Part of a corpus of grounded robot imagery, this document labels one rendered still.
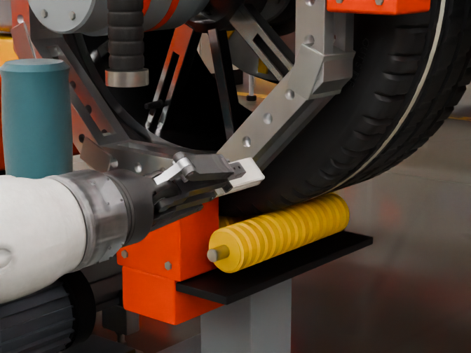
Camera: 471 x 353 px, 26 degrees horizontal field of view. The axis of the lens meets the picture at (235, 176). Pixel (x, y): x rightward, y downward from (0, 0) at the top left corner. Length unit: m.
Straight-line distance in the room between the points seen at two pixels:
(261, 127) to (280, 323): 0.43
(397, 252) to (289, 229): 1.71
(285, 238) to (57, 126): 0.33
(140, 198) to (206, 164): 0.10
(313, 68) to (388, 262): 1.83
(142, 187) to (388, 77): 0.36
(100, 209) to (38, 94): 0.40
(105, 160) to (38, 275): 0.53
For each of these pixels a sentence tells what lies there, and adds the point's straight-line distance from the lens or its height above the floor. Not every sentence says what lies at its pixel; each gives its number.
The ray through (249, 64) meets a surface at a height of 0.71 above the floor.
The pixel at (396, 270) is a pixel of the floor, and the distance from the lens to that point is 2.88.
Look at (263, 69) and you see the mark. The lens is 1.51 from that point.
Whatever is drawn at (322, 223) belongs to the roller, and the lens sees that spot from 1.40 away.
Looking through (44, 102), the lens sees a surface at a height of 0.69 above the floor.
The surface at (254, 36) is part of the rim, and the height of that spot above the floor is 0.77.
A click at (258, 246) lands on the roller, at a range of 1.29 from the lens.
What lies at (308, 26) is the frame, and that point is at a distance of 1.15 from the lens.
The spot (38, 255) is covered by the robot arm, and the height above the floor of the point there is 0.63.
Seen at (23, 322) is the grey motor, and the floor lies 0.34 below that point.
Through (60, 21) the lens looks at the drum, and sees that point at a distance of 1.20.
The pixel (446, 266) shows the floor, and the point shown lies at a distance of 2.93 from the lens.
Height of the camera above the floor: 0.89
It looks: 13 degrees down
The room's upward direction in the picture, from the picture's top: straight up
